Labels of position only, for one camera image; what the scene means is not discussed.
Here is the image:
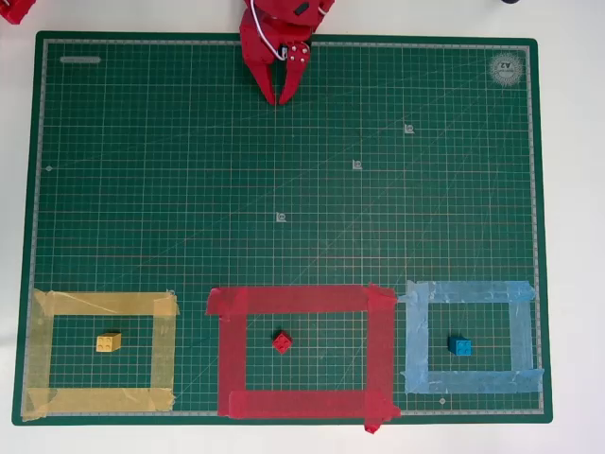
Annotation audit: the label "red leader robot arm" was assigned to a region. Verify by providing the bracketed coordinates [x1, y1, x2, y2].
[0, 0, 38, 26]

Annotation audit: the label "red toy brick cube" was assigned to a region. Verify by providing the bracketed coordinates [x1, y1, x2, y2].
[271, 329, 294, 355]

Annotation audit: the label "yellow toy brick cube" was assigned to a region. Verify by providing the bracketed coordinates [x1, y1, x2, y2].
[95, 332, 123, 354]

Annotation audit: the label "blue toy brick cube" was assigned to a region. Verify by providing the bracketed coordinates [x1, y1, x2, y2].
[447, 334, 473, 358]

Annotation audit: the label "red tape square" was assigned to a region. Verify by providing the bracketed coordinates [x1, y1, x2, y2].
[205, 282, 402, 435]

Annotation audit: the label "blue tape square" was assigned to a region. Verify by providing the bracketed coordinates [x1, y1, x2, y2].
[396, 279, 545, 395]

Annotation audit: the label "yellow tape square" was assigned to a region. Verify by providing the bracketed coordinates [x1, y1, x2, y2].
[21, 288, 181, 422]

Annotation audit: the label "green cutting mat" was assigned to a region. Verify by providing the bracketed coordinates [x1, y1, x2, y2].
[11, 30, 553, 426]

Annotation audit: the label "white robot arm cable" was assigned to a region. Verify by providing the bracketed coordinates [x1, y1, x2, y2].
[249, 0, 288, 61]

